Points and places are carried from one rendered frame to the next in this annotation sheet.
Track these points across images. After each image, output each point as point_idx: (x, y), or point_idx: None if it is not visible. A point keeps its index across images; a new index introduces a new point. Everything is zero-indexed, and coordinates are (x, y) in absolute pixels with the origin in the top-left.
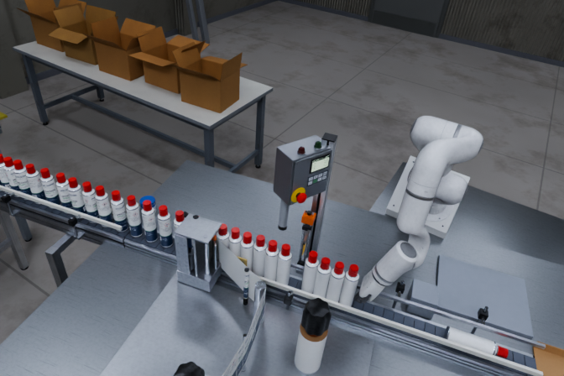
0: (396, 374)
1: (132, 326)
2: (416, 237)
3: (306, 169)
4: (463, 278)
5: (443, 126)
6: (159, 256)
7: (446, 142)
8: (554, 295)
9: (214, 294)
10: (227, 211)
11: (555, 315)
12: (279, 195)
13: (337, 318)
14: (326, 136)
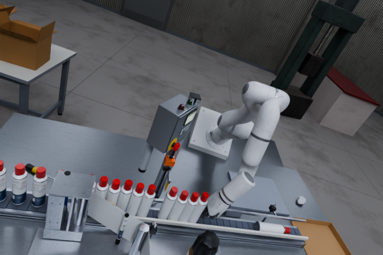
0: None
1: None
2: (249, 167)
3: (183, 122)
4: None
5: (268, 89)
6: (12, 215)
7: (277, 100)
8: (286, 185)
9: (85, 242)
10: (69, 158)
11: (291, 198)
12: (153, 145)
13: (188, 234)
14: (193, 95)
